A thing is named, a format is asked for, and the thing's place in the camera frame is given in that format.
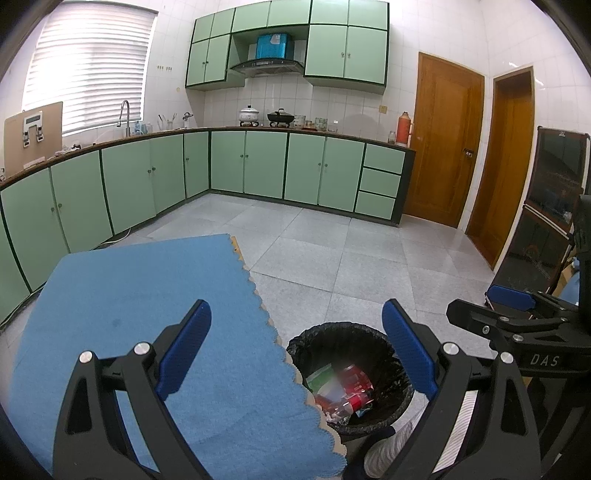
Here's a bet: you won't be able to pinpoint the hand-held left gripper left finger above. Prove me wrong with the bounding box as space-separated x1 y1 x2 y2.
52 299 213 480

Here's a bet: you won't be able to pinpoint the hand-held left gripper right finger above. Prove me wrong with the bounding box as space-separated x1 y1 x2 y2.
381 298 541 480

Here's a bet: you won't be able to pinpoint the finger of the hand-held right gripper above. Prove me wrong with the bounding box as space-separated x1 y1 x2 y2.
487 285 578 319
447 299 525 347

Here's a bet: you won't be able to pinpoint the red label plastic bottle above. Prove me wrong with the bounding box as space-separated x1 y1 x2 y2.
318 392 376 418

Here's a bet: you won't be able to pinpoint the black bin with bag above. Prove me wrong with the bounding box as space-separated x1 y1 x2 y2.
286 322 415 437

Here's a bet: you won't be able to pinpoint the cardboard box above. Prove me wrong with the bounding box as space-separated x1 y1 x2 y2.
554 258 583 301

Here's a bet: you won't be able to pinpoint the white striped cloth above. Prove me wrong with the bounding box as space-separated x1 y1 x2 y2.
365 388 481 480

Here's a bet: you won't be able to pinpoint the blue scalloped table mat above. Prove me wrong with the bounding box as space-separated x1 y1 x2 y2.
9 233 348 480

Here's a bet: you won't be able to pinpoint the wooden door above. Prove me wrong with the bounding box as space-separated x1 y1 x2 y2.
403 52 485 229
465 66 536 268

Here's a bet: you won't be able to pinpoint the black glass cabinet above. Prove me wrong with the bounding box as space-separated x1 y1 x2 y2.
485 127 591 305

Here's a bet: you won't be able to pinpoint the orange thermos flask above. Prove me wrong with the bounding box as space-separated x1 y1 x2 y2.
398 111 415 147

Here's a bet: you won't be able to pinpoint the green base cabinets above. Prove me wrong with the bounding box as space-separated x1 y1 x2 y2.
0 127 416 324

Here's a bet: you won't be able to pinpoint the cardboard sheet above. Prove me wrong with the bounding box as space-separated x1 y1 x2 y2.
4 102 64 171

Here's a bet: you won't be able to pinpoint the range hood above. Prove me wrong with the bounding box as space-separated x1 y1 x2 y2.
229 58 305 78

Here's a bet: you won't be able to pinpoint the white window blind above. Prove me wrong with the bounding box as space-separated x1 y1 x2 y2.
21 4 158 137

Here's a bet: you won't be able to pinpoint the blue box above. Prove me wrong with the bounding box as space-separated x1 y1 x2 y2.
255 33 295 61

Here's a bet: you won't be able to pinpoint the white power cable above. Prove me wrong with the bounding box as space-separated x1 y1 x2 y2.
97 225 160 247

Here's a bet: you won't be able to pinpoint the green wall cabinets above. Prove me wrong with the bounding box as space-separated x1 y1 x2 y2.
185 0 391 96

